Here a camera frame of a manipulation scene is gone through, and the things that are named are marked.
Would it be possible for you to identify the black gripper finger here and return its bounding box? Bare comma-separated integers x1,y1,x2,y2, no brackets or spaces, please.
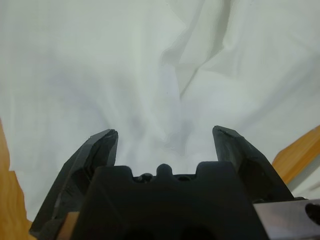
212,125,296,205
28,128,119,240

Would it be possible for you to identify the white t-shirt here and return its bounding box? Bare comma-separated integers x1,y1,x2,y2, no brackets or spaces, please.
0,0,320,223

